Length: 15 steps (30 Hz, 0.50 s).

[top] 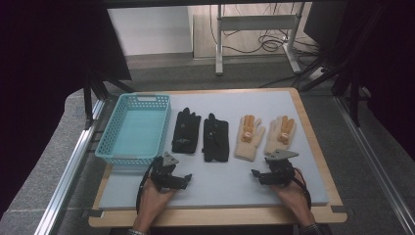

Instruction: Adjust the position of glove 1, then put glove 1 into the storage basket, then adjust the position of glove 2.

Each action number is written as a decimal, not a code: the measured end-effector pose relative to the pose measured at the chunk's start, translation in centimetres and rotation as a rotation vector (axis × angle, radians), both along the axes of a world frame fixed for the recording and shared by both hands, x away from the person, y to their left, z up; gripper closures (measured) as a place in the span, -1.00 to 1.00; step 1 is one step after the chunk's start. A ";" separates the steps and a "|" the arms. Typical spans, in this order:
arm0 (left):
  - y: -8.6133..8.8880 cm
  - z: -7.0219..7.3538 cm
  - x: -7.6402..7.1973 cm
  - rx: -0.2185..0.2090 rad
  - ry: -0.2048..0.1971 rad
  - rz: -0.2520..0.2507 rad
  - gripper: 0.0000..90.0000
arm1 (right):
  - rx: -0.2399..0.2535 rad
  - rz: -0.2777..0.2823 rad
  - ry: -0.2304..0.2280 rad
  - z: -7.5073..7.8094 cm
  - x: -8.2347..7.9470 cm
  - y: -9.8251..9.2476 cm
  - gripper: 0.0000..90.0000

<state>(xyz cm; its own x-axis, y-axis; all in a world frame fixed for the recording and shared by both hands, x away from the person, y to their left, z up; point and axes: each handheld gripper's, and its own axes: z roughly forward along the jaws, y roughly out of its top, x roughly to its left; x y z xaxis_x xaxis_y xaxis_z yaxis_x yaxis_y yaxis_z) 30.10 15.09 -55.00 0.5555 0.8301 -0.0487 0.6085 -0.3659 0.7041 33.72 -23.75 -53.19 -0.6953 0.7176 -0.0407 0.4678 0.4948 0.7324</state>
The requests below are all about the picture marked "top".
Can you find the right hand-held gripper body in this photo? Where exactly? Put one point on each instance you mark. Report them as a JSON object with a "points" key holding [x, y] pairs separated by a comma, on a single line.
{"points": [[280, 171]]}

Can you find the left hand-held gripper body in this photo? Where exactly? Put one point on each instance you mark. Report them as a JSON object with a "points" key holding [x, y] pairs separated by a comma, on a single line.
{"points": [[163, 171]]}

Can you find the cream knit glove orange fingers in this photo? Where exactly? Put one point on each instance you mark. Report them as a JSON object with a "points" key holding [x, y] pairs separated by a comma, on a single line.
{"points": [[249, 143], [277, 138]]}

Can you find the black glove with white mark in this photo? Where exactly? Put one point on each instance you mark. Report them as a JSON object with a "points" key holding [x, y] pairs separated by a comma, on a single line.
{"points": [[186, 132]]}

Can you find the turquoise plastic basket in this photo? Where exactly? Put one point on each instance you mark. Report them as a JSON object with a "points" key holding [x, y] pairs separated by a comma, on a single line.
{"points": [[140, 130]]}

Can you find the plain black glove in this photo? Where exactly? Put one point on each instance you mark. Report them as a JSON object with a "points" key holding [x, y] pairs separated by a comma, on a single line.
{"points": [[215, 140]]}

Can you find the person's right hand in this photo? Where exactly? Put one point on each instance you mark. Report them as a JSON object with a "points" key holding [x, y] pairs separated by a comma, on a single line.
{"points": [[297, 199]]}

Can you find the person's left hand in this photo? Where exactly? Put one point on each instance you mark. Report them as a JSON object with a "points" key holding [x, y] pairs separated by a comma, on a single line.
{"points": [[153, 204]]}

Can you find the white power strip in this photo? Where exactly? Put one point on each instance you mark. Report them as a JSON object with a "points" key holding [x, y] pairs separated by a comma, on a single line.
{"points": [[316, 73]]}

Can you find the black tripod stand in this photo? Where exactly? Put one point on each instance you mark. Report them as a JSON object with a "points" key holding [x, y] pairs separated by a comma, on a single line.
{"points": [[88, 98], [354, 94]]}

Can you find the dark curtain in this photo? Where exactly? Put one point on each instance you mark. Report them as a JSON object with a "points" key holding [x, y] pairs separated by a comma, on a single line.
{"points": [[391, 49], [42, 65]]}

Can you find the aluminium rail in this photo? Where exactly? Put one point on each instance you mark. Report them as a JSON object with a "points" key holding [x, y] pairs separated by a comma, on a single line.
{"points": [[70, 169], [375, 156]]}

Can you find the white metal desk frame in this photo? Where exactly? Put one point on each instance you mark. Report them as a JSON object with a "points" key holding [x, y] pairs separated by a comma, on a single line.
{"points": [[219, 42]]}

